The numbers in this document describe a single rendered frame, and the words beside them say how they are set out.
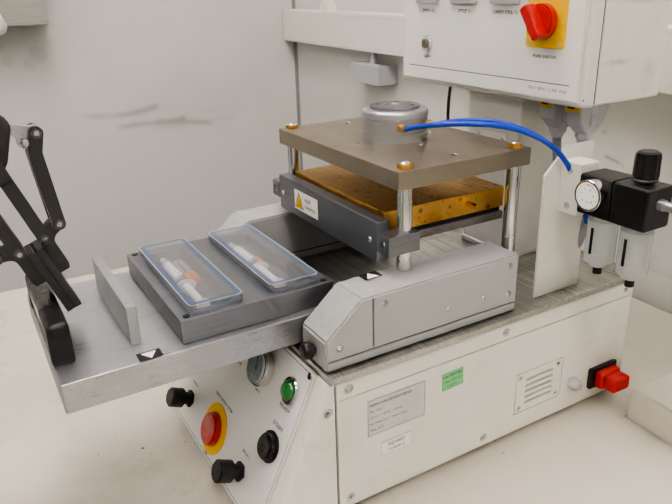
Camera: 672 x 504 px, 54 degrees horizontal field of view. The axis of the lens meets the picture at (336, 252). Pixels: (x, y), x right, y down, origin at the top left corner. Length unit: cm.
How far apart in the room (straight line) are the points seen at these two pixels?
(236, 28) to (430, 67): 142
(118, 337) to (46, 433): 32
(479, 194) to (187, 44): 161
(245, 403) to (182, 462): 13
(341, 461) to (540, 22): 51
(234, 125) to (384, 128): 159
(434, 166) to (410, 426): 28
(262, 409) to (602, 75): 51
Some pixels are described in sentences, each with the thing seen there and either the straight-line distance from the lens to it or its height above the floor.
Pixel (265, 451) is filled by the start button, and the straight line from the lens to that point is 72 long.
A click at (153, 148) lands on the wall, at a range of 228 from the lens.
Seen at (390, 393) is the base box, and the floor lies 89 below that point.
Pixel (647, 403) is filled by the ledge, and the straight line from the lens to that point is 93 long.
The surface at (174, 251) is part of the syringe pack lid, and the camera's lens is 78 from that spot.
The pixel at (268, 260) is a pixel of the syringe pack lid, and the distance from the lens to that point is 73.
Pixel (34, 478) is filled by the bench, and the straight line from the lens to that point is 90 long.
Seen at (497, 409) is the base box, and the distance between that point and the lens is 84.
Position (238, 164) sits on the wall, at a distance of 237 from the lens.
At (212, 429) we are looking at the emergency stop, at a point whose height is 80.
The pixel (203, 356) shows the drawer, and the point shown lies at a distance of 65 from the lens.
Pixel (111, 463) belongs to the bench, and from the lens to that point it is 89.
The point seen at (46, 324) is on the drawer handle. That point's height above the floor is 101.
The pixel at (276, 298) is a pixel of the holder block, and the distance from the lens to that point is 67.
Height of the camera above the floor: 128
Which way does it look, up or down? 22 degrees down
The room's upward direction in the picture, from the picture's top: 2 degrees counter-clockwise
